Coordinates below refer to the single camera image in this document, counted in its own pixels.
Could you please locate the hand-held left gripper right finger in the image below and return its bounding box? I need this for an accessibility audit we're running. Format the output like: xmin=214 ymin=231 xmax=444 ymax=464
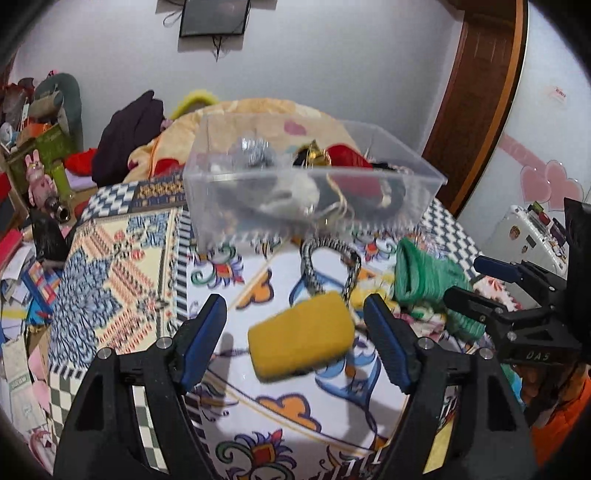
xmin=363 ymin=293 xmax=539 ymax=480

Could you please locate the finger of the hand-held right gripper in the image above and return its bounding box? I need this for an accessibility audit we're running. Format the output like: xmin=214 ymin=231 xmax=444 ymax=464
xmin=443 ymin=285 xmax=556 ymax=339
xmin=474 ymin=255 xmax=568 ymax=306

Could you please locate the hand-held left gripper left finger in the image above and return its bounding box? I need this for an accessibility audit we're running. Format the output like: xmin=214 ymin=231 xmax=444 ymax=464
xmin=53 ymin=293 xmax=228 ymax=480

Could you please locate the green knitted sleeve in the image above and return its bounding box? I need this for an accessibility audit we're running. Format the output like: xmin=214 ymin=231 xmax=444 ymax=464
xmin=393 ymin=237 xmax=489 ymax=341

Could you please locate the yellow sponge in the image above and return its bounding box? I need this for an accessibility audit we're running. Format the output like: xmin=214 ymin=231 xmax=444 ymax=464
xmin=247 ymin=292 xmax=356 ymax=382

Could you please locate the clear plastic storage box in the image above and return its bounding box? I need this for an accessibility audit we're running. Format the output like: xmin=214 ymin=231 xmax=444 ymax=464
xmin=183 ymin=113 xmax=448 ymax=257

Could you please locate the person's right forearm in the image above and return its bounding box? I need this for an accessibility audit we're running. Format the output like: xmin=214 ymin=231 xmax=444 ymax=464
xmin=522 ymin=364 xmax=591 ymax=467

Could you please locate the white suitcase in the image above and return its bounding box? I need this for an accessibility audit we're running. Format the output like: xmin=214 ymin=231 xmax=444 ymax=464
xmin=480 ymin=204 xmax=568 ymax=278

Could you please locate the colourful printed blanket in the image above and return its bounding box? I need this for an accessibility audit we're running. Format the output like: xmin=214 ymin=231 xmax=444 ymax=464
xmin=47 ymin=181 xmax=522 ymax=480

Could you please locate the brown wooden door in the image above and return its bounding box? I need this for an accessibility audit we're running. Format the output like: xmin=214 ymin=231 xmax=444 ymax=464
xmin=421 ymin=0 xmax=530 ymax=217

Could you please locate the red cloth pouch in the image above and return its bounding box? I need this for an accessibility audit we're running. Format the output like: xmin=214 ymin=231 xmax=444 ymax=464
xmin=326 ymin=144 xmax=384 ymax=208

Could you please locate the white fluffy ball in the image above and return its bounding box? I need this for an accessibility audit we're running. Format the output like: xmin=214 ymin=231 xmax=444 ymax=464
xmin=261 ymin=172 xmax=320 ymax=216

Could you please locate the pile of papers and books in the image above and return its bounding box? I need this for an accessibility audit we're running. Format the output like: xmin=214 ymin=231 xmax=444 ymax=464
xmin=0 ymin=227 xmax=64 ymax=462

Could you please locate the black plastic bag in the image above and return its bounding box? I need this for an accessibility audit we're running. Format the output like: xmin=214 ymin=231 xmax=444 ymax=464
xmin=28 ymin=209 xmax=71 ymax=265

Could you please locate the silver grey scrunchie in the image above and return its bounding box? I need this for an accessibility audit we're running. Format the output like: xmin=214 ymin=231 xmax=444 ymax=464
xmin=233 ymin=136 xmax=274 ymax=169

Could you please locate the gold black hair accessory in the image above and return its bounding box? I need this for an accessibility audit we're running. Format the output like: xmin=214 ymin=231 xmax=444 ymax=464
xmin=292 ymin=140 xmax=331 ymax=169

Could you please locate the red cloth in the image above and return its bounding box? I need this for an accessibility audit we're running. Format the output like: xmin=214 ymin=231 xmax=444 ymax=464
xmin=64 ymin=148 xmax=99 ymax=178

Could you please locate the dark purple garment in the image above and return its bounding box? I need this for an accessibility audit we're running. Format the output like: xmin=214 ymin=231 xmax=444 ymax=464
xmin=91 ymin=89 xmax=166 ymax=187

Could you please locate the pink rabbit plush toy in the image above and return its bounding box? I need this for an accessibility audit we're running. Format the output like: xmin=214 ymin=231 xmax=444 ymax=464
xmin=25 ymin=150 xmax=58 ymax=209

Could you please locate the yellow patterned quilt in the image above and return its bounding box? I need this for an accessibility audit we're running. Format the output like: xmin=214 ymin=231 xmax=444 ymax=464
xmin=123 ymin=97 xmax=370 ymax=184

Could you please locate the yellow green fluffy toy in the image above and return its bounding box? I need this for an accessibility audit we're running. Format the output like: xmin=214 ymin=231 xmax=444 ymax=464
xmin=169 ymin=89 xmax=219 ymax=121

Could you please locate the green cardboard box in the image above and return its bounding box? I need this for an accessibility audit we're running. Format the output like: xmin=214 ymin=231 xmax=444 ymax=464
xmin=4 ymin=124 xmax=76 ymax=202

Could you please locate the grey plush elephant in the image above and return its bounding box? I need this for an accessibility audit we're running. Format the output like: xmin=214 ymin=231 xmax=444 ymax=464
xmin=28 ymin=72 xmax=84 ymax=142

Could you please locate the pink heart wall sticker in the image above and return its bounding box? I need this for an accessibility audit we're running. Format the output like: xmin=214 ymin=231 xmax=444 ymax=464
xmin=501 ymin=133 xmax=584 ymax=208

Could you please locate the black white braided rope loop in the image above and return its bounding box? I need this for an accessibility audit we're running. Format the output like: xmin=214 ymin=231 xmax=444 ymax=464
xmin=299 ymin=237 xmax=363 ymax=306

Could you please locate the black framed wall screen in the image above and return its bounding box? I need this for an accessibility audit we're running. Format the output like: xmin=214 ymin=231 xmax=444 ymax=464
xmin=179 ymin=0 xmax=252 ymax=38

